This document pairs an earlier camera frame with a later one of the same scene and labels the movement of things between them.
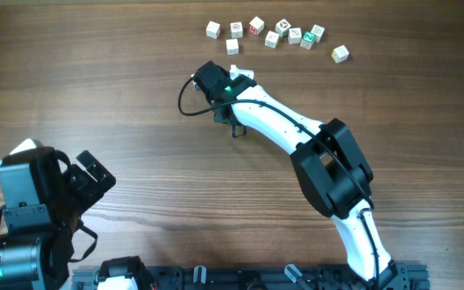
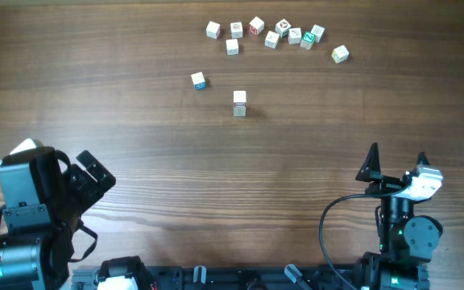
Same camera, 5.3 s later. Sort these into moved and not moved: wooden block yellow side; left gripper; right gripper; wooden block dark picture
Moved: right gripper
Not moved: wooden block dark picture; left gripper; wooden block yellow side
